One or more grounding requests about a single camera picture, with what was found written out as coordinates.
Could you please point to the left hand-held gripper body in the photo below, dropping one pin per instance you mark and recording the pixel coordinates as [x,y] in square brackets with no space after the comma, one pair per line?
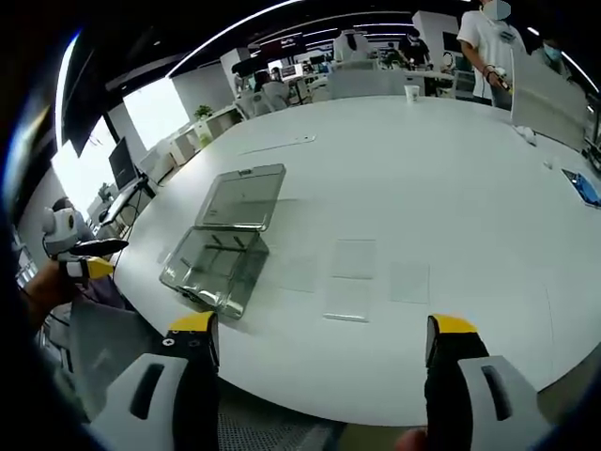
[58,232]

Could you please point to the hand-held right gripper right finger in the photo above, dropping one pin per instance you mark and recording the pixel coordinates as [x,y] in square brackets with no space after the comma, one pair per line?
[474,399]

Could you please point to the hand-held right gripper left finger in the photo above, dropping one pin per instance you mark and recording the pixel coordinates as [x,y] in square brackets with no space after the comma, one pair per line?
[155,394]

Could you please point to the clear plastic guide fixture box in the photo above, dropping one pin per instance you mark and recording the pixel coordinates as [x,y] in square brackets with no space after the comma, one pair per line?
[220,268]

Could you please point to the clear plastic divider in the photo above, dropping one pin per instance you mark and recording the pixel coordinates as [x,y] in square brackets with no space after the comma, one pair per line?
[347,300]
[353,258]

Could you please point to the person's right hand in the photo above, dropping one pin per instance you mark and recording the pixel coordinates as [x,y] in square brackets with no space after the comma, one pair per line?
[412,441]

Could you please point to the black computer monitor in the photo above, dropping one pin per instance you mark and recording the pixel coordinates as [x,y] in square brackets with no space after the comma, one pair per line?
[123,163]

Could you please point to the white low cabinet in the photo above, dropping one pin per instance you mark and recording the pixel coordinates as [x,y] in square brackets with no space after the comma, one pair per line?
[206,134]

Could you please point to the green potted plant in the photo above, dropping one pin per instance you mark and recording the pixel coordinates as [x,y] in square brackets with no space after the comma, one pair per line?
[203,113]

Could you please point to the long clear plastic strip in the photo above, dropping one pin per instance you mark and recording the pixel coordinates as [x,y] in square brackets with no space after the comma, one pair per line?
[282,144]

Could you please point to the blue flat packet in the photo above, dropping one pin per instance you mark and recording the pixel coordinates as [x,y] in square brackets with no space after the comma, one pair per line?
[584,185]

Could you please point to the white upright board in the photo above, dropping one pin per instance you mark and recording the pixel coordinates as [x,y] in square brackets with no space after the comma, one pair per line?
[544,103]

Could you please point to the white paper cup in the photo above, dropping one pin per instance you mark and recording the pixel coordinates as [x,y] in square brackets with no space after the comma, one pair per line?
[412,94]

